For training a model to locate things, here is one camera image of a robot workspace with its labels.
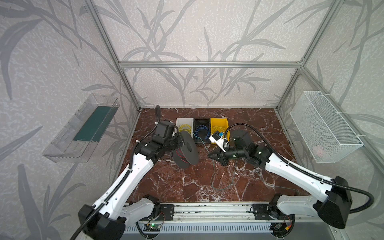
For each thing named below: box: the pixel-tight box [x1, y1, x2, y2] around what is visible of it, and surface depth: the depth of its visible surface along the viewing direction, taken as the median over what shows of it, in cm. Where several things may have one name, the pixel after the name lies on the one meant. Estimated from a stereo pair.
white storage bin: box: [175, 117, 194, 139], surface depth 107 cm
